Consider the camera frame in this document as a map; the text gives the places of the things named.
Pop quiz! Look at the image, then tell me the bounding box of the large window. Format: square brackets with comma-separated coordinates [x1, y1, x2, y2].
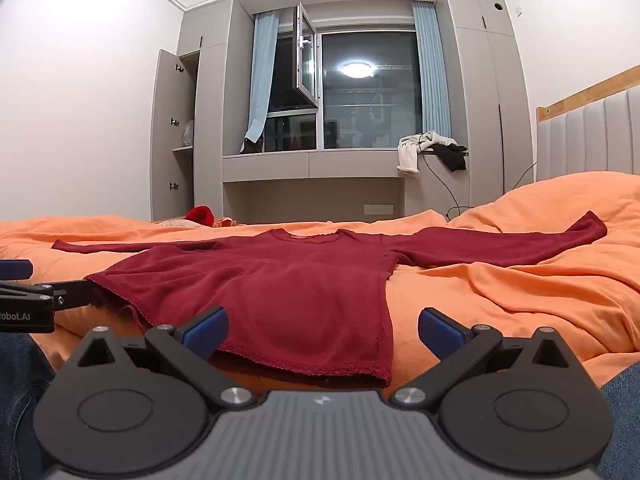
[265, 2, 423, 153]

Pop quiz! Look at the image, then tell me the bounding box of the dark red long-sleeve shirt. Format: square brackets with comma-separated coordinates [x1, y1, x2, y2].
[51, 211, 608, 388]

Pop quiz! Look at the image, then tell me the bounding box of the grey built-in wardrobe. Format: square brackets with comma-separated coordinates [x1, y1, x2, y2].
[172, 0, 256, 222]
[442, 0, 532, 211]

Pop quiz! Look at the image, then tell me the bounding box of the orange bed sheet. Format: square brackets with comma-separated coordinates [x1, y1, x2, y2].
[0, 171, 640, 392]

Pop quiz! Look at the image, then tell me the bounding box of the white garment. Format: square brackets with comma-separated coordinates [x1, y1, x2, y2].
[397, 131, 458, 178]

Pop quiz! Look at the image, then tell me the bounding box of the person's leg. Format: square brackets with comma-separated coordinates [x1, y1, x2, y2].
[597, 365, 640, 480]
[0, 332, 57, 480]

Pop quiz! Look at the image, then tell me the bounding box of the open window sash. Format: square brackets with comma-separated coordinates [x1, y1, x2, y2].
[292, 2, 321, 108]

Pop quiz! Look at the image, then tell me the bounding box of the person's right leg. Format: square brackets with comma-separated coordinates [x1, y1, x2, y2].
[597, 365, 640, 480]

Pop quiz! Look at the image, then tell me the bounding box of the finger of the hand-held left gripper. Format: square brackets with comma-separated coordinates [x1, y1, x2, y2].
[35, 280, 98, 311]
[0, 259, 34, 279]

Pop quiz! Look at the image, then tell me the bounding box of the person's left leg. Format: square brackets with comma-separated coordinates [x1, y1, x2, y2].
[0, 332, 57, 480]

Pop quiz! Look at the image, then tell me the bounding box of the light blue curtain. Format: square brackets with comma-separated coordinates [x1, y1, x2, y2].
[411, 1, 452, 137]
[244, 10, 278, 143]

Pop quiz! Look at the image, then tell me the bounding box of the grey padded wooden headboard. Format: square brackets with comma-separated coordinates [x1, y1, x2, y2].
[536, 65, 640, 183]

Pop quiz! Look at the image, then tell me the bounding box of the grey window bench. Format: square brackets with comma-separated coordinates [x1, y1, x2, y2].
[222, 149, 471, 222]

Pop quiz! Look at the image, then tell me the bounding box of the open grey wardrobe door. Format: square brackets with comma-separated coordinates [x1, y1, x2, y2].
[151, 49, 198, 222]

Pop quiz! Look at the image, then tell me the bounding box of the black cable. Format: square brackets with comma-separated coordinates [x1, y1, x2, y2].
[420, 152, 538, 221]

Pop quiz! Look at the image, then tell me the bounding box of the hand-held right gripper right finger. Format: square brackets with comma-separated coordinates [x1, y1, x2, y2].
[389, 306, 583, 408]

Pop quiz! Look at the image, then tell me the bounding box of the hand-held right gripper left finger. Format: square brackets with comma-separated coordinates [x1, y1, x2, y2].
[65, 306, 258, 408]

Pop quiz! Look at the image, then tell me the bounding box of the black garment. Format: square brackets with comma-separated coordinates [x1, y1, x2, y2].
[432, 143, 468, 172]

